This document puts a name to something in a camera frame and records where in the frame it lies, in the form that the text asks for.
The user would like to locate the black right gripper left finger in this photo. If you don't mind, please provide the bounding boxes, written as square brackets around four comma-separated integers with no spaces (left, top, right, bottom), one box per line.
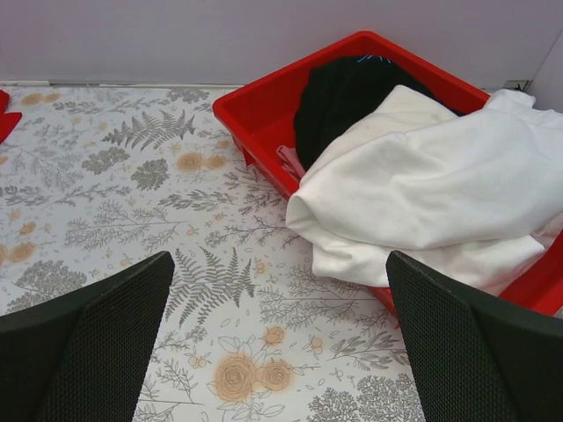
[1,251,174,421]

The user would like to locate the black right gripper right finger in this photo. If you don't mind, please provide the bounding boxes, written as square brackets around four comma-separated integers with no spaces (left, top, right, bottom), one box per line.
[386,251,562,421]

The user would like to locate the white t shirt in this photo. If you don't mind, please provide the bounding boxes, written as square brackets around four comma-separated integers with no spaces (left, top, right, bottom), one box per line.
[286,90,562,295]

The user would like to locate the floral table mat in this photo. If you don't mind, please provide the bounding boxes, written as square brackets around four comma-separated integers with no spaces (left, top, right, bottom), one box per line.
[1,87,425,421]

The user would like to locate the red folded t shirt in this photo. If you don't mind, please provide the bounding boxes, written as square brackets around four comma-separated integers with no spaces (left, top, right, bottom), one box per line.
[0,91,22,142]

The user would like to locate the cream folded t shirt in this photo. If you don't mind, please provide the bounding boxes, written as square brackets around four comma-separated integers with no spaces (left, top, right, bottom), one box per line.
[308,85,457,172]

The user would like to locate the pink garment in bin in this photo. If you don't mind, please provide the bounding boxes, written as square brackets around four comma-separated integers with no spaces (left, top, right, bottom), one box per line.
[276,145,305,182]

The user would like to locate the red plastic bin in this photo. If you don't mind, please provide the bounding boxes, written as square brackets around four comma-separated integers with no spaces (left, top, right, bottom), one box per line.
[213,31,562,315]

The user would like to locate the black t shirt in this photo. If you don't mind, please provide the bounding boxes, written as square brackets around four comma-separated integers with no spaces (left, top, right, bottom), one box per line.
[293,55,436,170]

